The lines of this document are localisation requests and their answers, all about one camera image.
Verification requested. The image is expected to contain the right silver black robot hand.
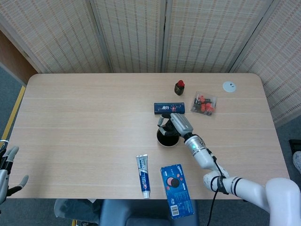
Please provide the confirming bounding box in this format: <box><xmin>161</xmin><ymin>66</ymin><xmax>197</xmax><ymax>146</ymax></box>
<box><xmin>157</xmin><ymin>113</ymin><xmax>194</xmax><ymax>137</ymax></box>

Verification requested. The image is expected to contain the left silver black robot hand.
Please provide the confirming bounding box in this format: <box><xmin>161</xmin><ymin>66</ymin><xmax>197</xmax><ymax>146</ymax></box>
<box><xmin>0</xmin><ymin>146</ymin><xmax>29</xmax><ymax>205</ymax></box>

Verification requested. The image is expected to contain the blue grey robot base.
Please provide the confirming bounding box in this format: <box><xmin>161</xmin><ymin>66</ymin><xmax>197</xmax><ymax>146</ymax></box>
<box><xmin>98</xmin><ymin>199</ymin><xmax>200</xmax><ymax>226</ymax></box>

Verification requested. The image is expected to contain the white cup with black interior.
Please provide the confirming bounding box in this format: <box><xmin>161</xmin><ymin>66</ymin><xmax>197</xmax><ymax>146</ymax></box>
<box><xmin>156</xmin><ymin>127</ymin><xmax>182</xmax><ymax>148</ymax></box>

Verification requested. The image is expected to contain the dark blue slim box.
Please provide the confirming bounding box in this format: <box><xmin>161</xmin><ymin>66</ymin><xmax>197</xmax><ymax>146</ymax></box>
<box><xmin>154</xmin><ymin>102</ymin><xmax>186</xmax><ymax>115</ymax></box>

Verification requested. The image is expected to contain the clear bag of red pieces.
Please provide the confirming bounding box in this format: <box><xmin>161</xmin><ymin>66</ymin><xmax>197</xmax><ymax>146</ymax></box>
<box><xmin>190</xmin><ymin>91</ymin><xmax>218</xmax><ymax>117</ymax></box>

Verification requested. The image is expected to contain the dark bottle with red cap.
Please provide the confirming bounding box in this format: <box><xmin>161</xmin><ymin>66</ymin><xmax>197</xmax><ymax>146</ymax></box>
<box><xmin>174</xmin><ymin>80</ymin><xmax>186</xmax><ymax>97</ymax></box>

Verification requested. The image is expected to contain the blue white toothpaste tube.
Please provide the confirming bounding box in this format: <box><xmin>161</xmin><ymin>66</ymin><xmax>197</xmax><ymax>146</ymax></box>
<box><xmin>135</xmin><ymin>154</ymin><xmax>151</xmax><ymax>200</ymax></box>

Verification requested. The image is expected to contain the blue Oreo cookie box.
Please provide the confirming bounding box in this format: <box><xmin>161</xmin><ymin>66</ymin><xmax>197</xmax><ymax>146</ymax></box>
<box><xmin>160</xmin><ymin>163</ymin><xmax>195</xmax><ymax>220</ymax></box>

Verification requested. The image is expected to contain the yellow floor tape strip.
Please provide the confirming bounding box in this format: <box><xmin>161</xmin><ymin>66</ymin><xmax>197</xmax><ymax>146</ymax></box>
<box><xmin>0</xmin><ymin>86</ymin><xmax>26</xmax><ymax>142</ymax></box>

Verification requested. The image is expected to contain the woven folding screen panel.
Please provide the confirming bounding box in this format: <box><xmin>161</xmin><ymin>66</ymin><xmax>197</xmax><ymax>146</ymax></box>
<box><xmin>90</xmin><ymin>0</ymin><xmax>168</xmax><ymax>73</ymax></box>
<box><xmin>230</xmin><ymin>0</ymin><xmax>301</xmax><ymax>127</ymax></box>
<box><xmin>162</xmin><ymin>0</ymin><xmax>275</xmax><ymax>73</ymax></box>
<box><xmin>0</xmin><ymin>0</ymin><xmax>112</xmax><ymax>74</ymax></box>

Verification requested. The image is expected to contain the brown wooden panel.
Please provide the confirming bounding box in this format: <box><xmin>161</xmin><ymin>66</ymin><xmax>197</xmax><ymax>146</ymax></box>
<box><xmin>0</xmin><ymin>30</ymin><xmax>38</xmax><ymax>85</ymax></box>

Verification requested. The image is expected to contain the grey white shoe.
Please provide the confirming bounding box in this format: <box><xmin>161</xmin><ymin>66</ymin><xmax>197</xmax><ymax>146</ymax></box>
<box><xmin>292</xmin><ymin>151</ymin><xmax>301</xmax><ymax>175</ymax></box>

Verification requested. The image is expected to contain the white round cable grommet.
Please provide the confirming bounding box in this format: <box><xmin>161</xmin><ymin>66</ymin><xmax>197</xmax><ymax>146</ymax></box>
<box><xmin>222</xmin><ymin>81</ymin><xmax>238</xmax><ymax>93</ymax></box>

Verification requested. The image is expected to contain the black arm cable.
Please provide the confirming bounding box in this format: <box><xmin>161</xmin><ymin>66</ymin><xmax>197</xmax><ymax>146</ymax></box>
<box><xmin>206</xmin><ymin>148</ymin><xmax>230</xmax><ymax>226</ymax></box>

